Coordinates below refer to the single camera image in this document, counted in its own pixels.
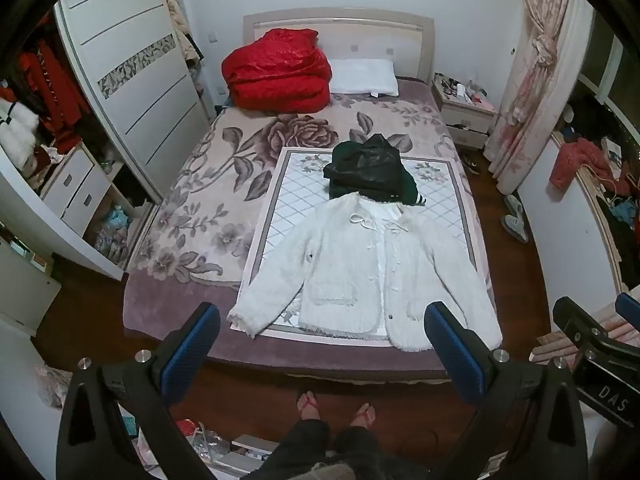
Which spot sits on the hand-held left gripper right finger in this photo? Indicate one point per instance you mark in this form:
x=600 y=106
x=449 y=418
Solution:
x=457 y=355

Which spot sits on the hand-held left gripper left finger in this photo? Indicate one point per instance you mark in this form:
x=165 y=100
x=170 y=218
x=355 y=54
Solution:
x=192 y=350

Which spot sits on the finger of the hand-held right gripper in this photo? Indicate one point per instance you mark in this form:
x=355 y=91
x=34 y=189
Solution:
x=629 y=304
x=567 y=315

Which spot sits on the white fuzzy jacket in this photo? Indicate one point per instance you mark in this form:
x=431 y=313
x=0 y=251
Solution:
x=350 y=260

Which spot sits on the red hanging clothes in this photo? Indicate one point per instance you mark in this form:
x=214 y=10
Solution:
x=50 y=90

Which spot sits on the beige hanging clothes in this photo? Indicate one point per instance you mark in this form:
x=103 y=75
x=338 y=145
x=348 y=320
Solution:
x=182 y=25

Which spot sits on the stack of pink wooden slats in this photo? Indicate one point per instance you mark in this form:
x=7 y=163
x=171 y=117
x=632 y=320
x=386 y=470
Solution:
x=550 y=347

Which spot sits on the white curved desk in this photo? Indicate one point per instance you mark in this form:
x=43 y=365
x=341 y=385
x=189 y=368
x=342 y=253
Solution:
x=550 y=230

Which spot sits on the floor clutter of packets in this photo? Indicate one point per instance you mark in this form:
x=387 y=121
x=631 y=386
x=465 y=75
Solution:
x=215 y=447

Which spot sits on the grey slipper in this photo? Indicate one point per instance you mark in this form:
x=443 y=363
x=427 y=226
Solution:
x=516 y=229
x=514 y=205

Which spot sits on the person's right foot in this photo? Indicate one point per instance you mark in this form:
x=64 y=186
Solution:
x=362 y=416

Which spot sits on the person's foot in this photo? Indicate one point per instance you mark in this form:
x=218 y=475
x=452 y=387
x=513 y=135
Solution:
x=362 y=416
x=307 y=405

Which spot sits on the person's left foot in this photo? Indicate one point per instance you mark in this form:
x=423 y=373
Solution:
x=307 y=405

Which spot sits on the pink patterned cloth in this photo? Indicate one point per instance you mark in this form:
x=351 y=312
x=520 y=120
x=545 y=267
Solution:
x=52 y=385

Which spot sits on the red jacket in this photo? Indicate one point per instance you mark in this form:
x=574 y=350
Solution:
x=577 y=160

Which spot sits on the person's dark trousers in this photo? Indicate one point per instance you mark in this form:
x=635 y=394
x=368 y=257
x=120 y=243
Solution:
x=320 y=452

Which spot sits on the green garment with striped cuff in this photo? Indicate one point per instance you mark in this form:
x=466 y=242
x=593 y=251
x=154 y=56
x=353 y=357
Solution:
x=411 y=190

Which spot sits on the pair of dark shoes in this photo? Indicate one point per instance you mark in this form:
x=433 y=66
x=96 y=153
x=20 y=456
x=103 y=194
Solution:
x=470 y=164

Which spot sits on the white quilted mat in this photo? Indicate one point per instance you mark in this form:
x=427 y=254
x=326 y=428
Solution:
x=295 y=200

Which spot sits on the floral blanket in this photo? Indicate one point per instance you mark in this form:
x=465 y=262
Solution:
x=220 y=170

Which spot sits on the black jacket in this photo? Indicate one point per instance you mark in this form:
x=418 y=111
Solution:
x=370 y=165

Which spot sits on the white wardrobe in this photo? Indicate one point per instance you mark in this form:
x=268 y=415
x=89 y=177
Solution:
x=30 y=210

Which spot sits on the beige nightstand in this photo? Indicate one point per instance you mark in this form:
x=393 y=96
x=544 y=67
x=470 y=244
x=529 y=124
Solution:
x=467 y=120

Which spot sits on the pink floral curtain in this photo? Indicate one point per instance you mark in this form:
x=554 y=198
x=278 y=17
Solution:
x=530 y=85

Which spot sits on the clutter of small nightstand things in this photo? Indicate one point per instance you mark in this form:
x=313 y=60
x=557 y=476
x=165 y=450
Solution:
x=457 y=87

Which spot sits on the white fur garment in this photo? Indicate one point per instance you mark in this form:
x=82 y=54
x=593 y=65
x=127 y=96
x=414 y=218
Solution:
x=17 y=130

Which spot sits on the red quilt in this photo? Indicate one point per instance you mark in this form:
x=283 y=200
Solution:
x=275 y=70

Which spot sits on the white pillow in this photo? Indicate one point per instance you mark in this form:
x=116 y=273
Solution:
x=362 y=76

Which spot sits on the white wardrobe sliding door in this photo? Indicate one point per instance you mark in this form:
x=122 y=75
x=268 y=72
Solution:
x=135 y=60

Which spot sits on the bed with beige headboard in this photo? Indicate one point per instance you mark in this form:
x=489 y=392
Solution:
x=380 y=35

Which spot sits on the wall socket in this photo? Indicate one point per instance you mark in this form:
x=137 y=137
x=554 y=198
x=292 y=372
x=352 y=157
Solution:
x=213 y=36

